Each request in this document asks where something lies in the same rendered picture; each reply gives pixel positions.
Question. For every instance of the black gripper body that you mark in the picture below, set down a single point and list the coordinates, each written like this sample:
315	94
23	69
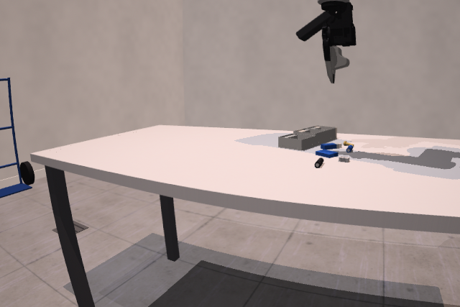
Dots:
340	12

